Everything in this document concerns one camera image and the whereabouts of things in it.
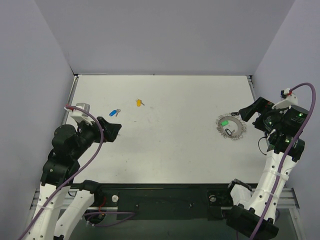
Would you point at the green tag key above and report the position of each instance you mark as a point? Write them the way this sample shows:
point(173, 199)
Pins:
point(224, 123)

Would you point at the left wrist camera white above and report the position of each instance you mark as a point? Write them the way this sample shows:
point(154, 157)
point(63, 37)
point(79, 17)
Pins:
point(80, 116)

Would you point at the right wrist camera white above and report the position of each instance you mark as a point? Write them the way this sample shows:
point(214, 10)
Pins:
point(287, 99)

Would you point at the yellow tag key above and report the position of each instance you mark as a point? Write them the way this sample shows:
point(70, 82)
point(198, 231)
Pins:
point(139, 103)

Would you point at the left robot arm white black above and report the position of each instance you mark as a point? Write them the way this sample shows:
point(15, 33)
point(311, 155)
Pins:
point(62, 165)

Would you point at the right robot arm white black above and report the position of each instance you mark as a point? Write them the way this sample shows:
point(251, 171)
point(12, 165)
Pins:
point(254, 211)

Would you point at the blue tag key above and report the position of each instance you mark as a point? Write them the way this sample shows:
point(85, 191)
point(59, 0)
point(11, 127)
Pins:
point(114, 112)

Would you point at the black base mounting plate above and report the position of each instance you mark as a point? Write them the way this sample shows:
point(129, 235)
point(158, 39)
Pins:
point(186, 201)

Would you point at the black tag key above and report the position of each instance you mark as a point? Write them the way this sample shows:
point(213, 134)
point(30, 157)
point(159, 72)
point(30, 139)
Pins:
point(235, 113)
point(229, 132)

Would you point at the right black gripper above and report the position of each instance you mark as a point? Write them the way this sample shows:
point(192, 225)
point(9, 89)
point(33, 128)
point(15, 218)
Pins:
point(261, 116)

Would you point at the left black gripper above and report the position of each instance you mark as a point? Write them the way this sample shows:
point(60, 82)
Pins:
point(102, 130)

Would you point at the metal disc with keyrings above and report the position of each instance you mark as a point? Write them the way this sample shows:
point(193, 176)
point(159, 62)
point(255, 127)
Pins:
point(234, 123)

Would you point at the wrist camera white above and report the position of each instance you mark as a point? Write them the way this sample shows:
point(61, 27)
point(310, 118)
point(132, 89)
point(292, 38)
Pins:
point(80, 116)
point(287, 99)

